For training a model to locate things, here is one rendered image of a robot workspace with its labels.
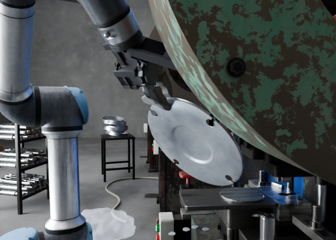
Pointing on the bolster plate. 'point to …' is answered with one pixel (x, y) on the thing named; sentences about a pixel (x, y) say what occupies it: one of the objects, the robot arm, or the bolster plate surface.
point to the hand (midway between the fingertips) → (170, 104)
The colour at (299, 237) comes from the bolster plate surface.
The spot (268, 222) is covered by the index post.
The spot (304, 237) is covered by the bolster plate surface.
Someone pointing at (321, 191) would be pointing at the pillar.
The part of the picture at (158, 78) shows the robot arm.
